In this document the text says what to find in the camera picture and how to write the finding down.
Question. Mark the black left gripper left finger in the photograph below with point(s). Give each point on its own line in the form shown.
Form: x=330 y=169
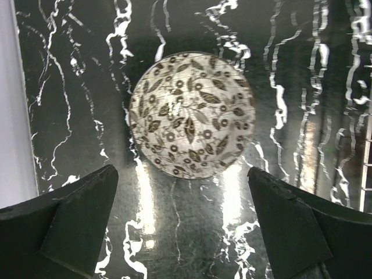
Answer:
x=59 y=234

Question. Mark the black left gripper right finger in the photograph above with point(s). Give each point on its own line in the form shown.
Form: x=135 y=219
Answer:
x=306 y=236

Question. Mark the brown floral patterned bowl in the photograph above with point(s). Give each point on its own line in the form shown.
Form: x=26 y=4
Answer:
x=192 y=115

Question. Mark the metal wire dish rack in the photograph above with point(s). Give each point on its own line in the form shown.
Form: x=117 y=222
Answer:
x=365 y=166

